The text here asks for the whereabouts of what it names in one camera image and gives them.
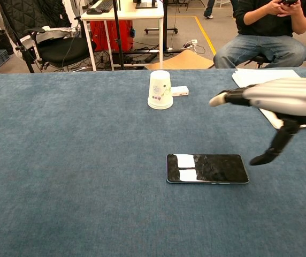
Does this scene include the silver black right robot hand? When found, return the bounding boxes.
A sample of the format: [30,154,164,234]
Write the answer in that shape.
[208,77,306,166]

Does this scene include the red cabinet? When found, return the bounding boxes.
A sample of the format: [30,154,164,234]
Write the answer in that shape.
[89,20,134,52]

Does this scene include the white desk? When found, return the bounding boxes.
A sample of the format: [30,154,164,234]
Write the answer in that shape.
[80,0,165,72]

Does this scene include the blue table cloth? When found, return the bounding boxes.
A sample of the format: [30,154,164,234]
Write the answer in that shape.
[0,67,306,257]

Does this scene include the seated person in black sweater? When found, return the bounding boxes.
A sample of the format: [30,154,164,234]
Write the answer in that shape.
[213,0,306,69]

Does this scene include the black smartphone with teal back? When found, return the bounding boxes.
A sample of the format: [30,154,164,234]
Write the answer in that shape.
[166,153,250,185]

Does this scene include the black rolling stand base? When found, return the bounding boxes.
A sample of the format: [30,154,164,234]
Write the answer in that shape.
[143,0,179,52]

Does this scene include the black office chair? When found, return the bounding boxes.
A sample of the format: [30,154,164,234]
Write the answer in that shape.
[23,26,97,73]

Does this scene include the white paper sheets stack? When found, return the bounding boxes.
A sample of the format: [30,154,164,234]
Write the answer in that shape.
[232,67,302,130]

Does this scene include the black tripod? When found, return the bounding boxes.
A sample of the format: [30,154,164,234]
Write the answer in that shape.
[5,14,36,74]

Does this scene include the printed white paper cup stack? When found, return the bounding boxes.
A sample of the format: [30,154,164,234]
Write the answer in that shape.
[147,70,174,110]

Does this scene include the brown cardboard sheet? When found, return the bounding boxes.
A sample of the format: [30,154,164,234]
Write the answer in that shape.
[144,50,215,71]

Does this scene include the black vertical stand pole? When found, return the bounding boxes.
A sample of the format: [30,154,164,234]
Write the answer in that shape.
[112,0,126,71]

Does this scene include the black quilted jacket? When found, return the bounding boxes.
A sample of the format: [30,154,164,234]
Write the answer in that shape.
[0,0,72,54]

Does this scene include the small white cardboard box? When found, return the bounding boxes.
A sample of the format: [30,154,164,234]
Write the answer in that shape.
[171,86,190,97]

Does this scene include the walking person in jeans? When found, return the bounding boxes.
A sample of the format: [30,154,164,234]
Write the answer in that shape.
[203,0,216,19]

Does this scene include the black stool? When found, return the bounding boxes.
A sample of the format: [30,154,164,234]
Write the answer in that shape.
[243,53,274,69]

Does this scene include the black keyboard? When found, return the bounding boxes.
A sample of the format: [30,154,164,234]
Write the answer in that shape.
[94,0,114,13]

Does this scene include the black monitor stand base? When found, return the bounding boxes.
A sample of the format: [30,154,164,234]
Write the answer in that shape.
[135,0,159,10]

